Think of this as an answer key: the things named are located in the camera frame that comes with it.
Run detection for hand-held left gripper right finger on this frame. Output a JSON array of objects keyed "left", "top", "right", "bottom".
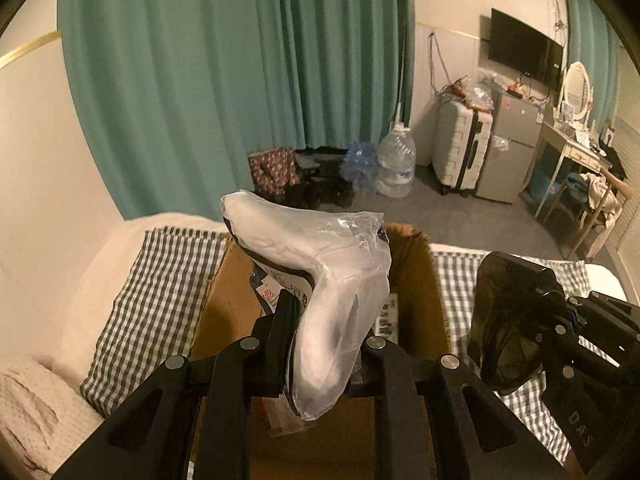
[{"left": 350, "top": 335, "right": 571, "bottom": 480}]

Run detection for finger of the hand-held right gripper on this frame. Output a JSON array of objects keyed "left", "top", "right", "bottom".
[
  {"left": 520, "top": 260, "right": 566, "bottom": 356},
  {"left": 567, "top": 290, "right": 640, "bottom": 341}
]

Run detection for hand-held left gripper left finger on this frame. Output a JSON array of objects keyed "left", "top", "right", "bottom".
[{"left": 50, "top": 287, "right": 303, "bottom": 480}]

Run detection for black plastic bag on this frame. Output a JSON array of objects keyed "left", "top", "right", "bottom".
[{"left": 467, "top": 251, "right": 568, "bottom": 396}]

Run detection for white plastic-wrapped item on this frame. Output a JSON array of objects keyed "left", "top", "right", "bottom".
[{"left": 220, "top": 189, "right": 392, "bottom": 421}]

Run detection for cardboard box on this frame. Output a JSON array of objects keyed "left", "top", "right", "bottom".
[{"left": 190, "top": 222, "right": 453, "bottom": 480}]

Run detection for small printed carton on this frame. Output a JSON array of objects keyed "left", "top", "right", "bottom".
[{"left": 377, "top": 292, "right": 401, "bottom": 338}]

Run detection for wooden chair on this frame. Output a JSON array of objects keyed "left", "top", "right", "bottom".
[{"left": 567, "top": 165, "right": 633, "bottom": 261}]

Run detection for cream clothes on chair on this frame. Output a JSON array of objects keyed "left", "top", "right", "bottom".
[{"left": 580, "top": 172, "right": 623, "bottom": 228}]

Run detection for checkered blanket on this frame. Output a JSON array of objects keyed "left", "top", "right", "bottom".
[{"left": 80, "top": 226, "right": 608, "bottom": 480}]

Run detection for grey mini fridge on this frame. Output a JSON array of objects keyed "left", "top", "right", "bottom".
[{"left": 475, "top": 91, "right": 546, "bottom": 205}]

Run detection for white vanity table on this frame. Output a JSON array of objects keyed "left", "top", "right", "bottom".
[{"left": 520, "top": 120, "right": 613, "bottom": 221}]

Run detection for dark pile of clothes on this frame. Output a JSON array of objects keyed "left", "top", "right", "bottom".
[{"left": 287, "top": 147, "right": 358, "bottom": 208}]

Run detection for floral bag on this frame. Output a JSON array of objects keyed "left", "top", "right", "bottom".
[{"left": 247, "top": 146, "right": 301, "bottom": 201}]

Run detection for white suitcase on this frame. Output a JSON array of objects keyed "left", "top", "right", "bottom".
[{"left": 431, "top": 97, "right": 493, "bottom": 196}]

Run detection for cream bed sheet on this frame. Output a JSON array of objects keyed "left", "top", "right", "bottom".
[{"left": 50, "top": 212, "right": 231, "bottom": 386}]

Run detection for pack of small water bottles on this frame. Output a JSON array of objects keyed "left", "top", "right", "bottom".
[{"left": 342, "top": 141, "right": 379, "bottom": 192}]

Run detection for large clear water bottle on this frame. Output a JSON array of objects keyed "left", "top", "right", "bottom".
[{"left": 376, "top": 122, "right": 417, "bottom": 198}]

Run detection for oval vanity mirror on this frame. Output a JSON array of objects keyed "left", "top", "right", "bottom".
[{"left": 558, "top": 61, "right": 593, "bottom": 126}]

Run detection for clear plastic bag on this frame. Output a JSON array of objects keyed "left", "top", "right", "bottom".
[{"left": 457, "top": 75, "right": 496, "bottom": 111}]

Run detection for cream knitted blanket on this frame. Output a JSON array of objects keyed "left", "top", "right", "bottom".
[{"left": 0, "top": 357, "right": 108, "bottom": 476}]

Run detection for white water pump rod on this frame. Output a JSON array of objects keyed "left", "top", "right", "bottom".
[{"left": 392, "top": 25, "right": 408, "bottom": 128}]

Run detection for narrow teal curtain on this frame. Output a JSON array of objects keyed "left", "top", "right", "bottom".
[{"left": 564, "top": 0, "right": 621, "bottom": 126}]

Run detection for wide teal curtain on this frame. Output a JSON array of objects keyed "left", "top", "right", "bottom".
[{"left": 57, "top": 0, "right": 417, "bottom": 221}]

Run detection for wall television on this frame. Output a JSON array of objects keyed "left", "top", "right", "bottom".
[{"left": 487, "top": 7, "right": 565, "bottom": 85}]

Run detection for wall cable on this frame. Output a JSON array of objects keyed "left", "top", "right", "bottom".
[{"left": 429, "top": 30, "right": 451, "bottom": 96}]

